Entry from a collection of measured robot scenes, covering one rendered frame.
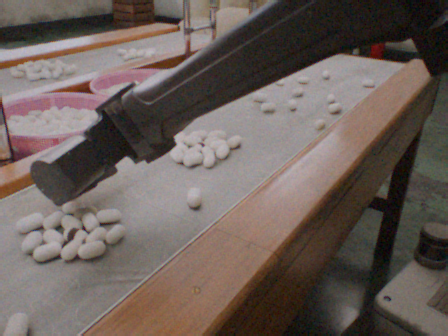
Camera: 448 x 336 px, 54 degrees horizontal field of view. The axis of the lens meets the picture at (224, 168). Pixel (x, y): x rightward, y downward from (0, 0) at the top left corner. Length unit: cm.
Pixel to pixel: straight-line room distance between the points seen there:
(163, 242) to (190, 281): 11
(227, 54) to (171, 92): 9
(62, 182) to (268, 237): 26
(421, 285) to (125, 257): 65
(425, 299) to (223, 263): 56
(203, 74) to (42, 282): 33
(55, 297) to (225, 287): 19
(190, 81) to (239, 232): 27
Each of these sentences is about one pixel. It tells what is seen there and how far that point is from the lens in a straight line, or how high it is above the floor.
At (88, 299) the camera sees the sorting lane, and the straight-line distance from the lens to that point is 53.
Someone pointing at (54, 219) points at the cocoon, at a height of 76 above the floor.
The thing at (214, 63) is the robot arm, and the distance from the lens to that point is 33.
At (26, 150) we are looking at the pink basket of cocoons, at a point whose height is 73.
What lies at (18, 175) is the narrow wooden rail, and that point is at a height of 76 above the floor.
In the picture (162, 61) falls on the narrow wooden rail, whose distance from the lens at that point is 144.
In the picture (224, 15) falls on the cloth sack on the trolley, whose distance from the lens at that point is 398.
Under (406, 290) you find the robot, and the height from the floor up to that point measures 47.
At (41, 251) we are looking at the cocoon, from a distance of 58.
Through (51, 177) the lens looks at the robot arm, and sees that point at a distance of 50.
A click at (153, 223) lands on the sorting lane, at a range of 63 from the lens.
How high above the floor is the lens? 109
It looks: 27 degrees down
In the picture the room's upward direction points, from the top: 2 degrees clockwise
